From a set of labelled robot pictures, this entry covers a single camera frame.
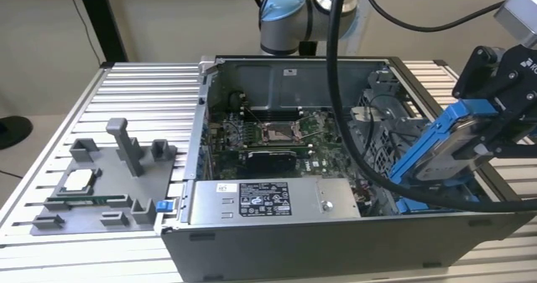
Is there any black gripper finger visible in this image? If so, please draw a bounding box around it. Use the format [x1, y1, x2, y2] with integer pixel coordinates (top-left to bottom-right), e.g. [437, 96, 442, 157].
[452, 106, 537, 170]
[452, 46, 506, 101]

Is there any hard disk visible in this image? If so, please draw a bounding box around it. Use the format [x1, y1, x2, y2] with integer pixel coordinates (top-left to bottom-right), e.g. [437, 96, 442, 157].
[387, 99, 498, 189]

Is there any blue plastic disk carrier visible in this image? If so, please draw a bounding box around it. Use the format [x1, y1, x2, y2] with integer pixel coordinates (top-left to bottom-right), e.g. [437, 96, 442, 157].
[395, 197, 433, 215]

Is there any blue plastic bay latch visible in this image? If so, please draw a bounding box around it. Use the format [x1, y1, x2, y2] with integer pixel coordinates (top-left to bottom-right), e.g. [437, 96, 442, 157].
[460, 177, 482, 206]

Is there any perforated metal drive cage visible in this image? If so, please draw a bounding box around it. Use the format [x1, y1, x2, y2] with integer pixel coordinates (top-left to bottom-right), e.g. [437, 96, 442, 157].
[339, 72, 425, 183]

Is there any green motherboard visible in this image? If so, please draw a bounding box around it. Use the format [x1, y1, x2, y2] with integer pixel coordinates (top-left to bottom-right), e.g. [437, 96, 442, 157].
[207, 106, 351, 182]

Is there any metal socket cover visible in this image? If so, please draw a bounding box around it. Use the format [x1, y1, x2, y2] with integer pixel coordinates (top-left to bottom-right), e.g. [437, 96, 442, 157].
[293, 113, 329, 140]

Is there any CPU socket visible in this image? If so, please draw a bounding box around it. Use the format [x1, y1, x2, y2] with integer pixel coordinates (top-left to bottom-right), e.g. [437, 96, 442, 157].
[259, 122, 297, 144]

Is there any dark grey PC case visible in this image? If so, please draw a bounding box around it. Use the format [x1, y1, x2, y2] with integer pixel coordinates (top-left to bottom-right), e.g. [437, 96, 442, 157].
[162, 55, 536, 282]

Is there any silver power supply unit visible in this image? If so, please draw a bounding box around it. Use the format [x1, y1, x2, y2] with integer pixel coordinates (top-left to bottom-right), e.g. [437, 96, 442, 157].
[186, 178, 362, 226]

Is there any grey plastic parts rack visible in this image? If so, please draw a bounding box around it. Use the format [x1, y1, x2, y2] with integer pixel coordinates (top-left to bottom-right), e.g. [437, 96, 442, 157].
[29, 118, 179, 236]

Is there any green RAM stick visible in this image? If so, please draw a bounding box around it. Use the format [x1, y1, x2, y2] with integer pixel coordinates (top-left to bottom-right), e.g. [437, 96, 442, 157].
[48, 194, 127, 206]

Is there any silver CPU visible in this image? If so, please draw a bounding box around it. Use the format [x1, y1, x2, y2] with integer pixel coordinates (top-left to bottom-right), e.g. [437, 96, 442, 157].
[61, 170, 96, 191]

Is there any black round stand base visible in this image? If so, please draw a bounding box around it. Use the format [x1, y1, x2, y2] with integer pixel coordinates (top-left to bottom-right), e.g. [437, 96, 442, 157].
[0, 115, 33, 150]

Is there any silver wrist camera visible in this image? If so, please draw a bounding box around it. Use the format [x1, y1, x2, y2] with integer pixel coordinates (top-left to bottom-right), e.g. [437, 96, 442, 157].
[493, 0, 537, 50]

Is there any thin black camera cable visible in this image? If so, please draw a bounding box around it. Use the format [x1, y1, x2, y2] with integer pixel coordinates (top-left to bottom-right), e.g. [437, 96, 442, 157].
[362, 0, 506, 32]

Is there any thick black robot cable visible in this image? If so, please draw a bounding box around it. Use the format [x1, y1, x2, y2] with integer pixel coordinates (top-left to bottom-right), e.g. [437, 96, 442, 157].
[325, 0, 537, 213]

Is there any black metal post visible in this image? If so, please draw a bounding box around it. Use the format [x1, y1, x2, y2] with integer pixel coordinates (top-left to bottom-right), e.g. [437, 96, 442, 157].
[75, 0, 130, 63]

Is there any thin black wall cable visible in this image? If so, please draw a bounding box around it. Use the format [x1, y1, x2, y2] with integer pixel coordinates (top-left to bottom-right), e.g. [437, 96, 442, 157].
[64, 0, 106, 64]

